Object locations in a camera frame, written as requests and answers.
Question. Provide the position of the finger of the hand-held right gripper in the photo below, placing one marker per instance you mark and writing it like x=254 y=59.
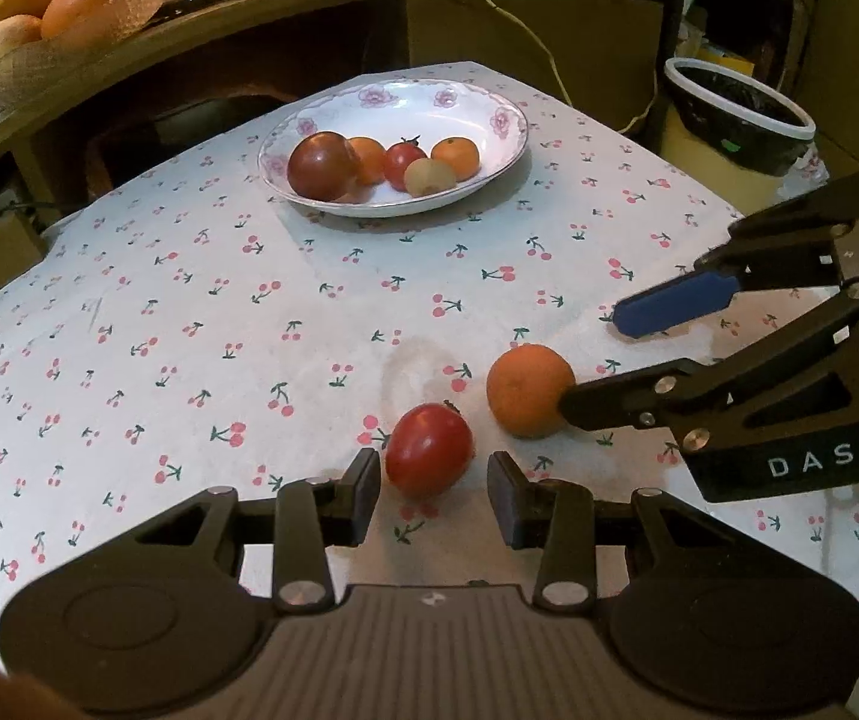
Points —
x=774 y=360
x=669 y=307

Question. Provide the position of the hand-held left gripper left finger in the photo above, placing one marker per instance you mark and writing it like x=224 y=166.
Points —
x=358 y=491

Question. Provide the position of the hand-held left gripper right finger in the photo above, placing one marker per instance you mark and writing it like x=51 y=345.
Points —
x=512 y=499

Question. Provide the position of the small red tomato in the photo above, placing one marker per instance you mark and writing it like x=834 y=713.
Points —
x=401 y=167
x=429 y=450

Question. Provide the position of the orange mandarin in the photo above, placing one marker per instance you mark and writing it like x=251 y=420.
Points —
x=369 y=160
x=455 y=156
x=527 y=390

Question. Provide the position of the small greenish brown fruit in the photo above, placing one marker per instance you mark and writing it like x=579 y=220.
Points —
x=431 y=177

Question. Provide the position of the large dark red tomato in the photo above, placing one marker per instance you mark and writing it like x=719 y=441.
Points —
x=323 y=165

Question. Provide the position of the white floral plate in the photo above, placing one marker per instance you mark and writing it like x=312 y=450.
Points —
x=399 y=101

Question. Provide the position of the black bin white rim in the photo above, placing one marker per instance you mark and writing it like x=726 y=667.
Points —
x=680 y=142

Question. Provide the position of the black bin liner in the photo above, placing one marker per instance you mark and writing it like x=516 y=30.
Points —
x=737 y=112

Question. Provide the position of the cherry print tablecloth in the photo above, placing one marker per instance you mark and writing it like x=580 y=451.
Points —
x=211 y=330

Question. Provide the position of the wooden shelf unit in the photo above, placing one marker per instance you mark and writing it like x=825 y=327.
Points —
x=812 y=0

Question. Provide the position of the woven fruit tray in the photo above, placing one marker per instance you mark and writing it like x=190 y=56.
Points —
x=61 y=60

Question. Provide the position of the pale yellow apple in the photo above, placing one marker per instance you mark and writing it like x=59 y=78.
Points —
x=3 y=45

